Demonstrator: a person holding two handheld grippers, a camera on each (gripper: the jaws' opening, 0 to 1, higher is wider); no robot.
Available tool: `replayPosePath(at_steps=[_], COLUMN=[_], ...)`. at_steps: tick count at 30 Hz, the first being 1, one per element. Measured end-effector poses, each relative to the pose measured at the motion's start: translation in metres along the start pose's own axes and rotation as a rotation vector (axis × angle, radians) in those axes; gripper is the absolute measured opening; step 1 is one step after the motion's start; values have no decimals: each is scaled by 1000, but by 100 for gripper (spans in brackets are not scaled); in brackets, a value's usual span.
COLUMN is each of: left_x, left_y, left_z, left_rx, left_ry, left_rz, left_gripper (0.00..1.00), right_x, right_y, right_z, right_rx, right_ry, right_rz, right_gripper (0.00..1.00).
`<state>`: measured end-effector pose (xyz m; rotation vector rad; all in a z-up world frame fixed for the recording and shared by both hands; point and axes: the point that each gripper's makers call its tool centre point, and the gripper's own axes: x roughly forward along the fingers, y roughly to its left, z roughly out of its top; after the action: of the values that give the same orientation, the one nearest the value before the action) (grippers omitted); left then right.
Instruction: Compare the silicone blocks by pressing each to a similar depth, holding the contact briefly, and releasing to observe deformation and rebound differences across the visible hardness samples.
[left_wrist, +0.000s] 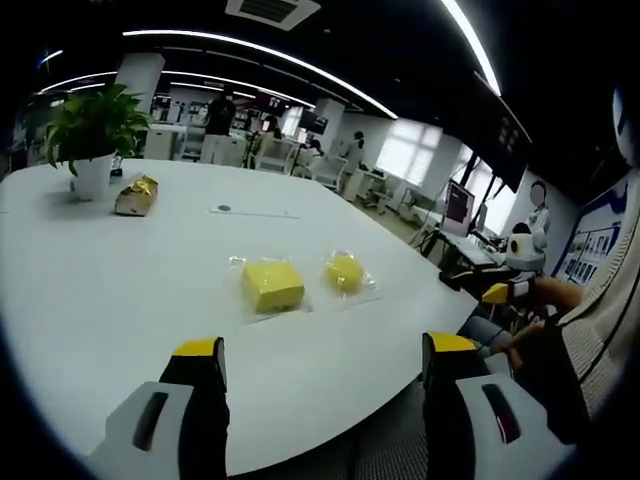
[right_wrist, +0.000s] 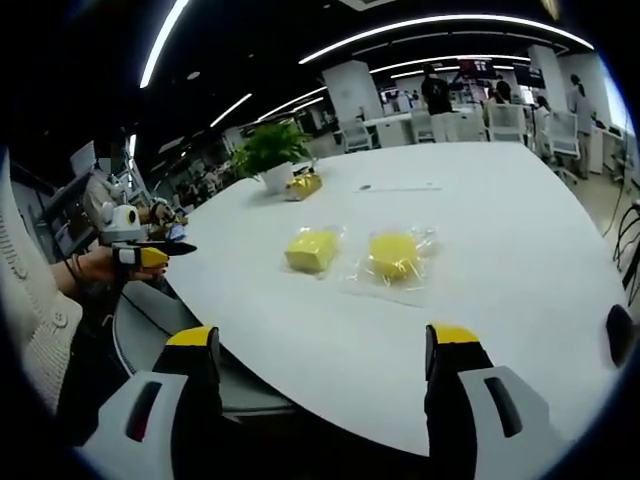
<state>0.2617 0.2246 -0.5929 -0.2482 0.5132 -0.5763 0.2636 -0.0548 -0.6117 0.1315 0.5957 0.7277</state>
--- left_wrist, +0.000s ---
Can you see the person's leg in jeans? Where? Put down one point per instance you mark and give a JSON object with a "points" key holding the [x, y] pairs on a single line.
{"points": [[482, 332]]}

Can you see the white office chair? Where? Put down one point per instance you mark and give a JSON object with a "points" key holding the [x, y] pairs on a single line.
{"points": [[331, 172]]}

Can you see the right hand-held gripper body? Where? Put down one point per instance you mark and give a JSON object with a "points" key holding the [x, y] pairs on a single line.
{"points": [[522, 250]]}

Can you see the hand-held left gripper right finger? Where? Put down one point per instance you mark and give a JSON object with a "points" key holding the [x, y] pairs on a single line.
{"points": [[465, 440]]}

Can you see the cluttered office desk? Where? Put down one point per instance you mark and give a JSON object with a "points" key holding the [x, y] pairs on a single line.
{"points": [[470, 252]]}

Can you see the computer monitor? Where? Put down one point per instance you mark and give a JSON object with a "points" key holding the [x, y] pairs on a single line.
{"points": [[459, 207]]}

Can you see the window with white blinds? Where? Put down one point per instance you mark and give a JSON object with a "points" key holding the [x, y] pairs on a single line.
{"points": [[407, 152]]}

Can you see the round yellow cake in wrapper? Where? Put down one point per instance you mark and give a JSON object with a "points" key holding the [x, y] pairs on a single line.
{"points": [[371, 295]]}

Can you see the blue wall poster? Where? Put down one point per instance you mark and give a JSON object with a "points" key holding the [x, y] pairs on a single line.
{"points": [[587, 250]]}

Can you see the square yellow silicone block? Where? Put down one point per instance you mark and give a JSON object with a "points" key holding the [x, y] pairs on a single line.
{"points": [[272, 287]]}

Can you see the long ceiling light strip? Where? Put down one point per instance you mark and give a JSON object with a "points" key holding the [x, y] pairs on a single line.
{"points": [[475, 45], [260, 50]]}

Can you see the ceiling air vent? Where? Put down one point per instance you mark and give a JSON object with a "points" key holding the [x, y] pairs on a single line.
{"points": [[272, 11]]}

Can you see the person's beige knitted sweater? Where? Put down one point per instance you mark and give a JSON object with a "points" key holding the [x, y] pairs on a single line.
{"points": [[610, 320]]}

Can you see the gold foil snack packet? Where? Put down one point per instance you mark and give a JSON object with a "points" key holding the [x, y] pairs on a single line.
{"points": [[136, 196]]}

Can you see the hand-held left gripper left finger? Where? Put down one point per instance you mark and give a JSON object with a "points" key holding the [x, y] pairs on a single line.
{"points": [[150, 450]]}

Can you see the white device with dark stripe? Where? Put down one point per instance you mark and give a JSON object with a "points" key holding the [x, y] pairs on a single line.
{"points": [[627, 135]]}

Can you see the black wall screen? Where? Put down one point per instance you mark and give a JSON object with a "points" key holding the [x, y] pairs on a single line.
{"points": [[512, 145]]}

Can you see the round yellow silicone block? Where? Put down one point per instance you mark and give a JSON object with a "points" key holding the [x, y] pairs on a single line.
{"points": [[343, 274]]}

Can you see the green potted plant white pot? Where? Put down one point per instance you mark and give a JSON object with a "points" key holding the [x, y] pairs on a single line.
{"points": [[95, 125]]}

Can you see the square yellow cake in wrapper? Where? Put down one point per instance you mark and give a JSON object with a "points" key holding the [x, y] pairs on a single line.
{"points": [[300, 316]]}

